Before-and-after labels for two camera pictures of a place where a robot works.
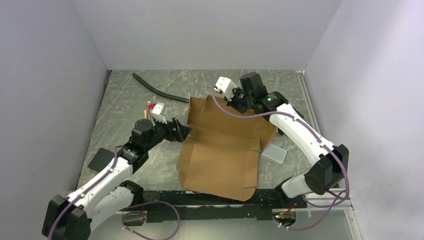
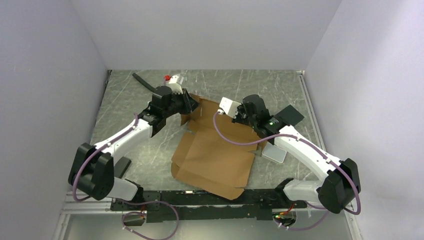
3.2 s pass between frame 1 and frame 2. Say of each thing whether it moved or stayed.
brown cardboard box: moved
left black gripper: moved
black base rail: stayed
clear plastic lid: stayed
